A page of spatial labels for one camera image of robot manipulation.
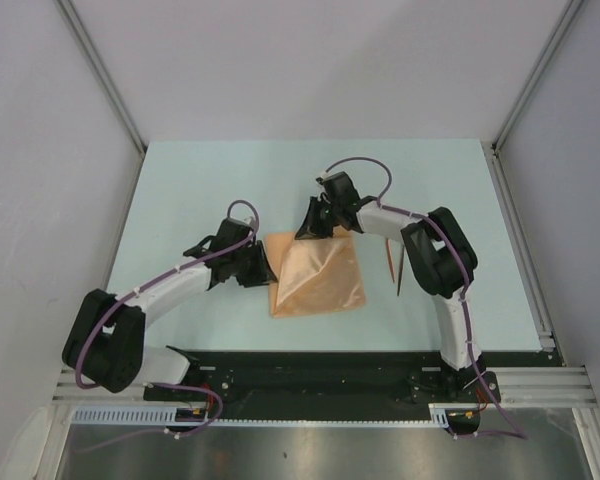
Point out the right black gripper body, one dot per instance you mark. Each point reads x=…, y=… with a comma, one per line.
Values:
x=336, y=208

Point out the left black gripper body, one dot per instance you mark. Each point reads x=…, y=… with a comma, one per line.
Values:
x=245, y=259

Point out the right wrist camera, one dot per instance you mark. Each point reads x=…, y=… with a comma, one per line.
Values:
x=322, y=177

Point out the right aluminium frame post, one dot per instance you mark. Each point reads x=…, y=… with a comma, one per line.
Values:
x=549, y=52

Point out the peach cloth napkin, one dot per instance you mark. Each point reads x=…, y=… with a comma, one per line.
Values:
x=315, y=276

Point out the aluminium front rail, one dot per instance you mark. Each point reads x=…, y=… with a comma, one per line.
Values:
x=529, y=387

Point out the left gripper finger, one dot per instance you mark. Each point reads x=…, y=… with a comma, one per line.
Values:
x=246, y=276
x=264, y=272

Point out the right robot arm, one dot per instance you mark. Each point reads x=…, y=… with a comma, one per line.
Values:
x=441, y=258

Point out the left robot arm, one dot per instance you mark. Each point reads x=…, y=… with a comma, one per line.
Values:
x=106, y=345

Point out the slotted cable duct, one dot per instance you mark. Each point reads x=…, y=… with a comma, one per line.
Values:
x=177, y=417

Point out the aluminium frame post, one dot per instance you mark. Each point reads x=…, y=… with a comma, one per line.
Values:
x=90, y=52
x=549, y=52

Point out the left aluminium frame post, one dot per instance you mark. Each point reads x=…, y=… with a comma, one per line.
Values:
x=90, y=52

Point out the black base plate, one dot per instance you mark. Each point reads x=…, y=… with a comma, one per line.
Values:
x=322, y=386

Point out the orange fork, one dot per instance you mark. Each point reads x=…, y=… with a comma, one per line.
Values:
x=390, y=261

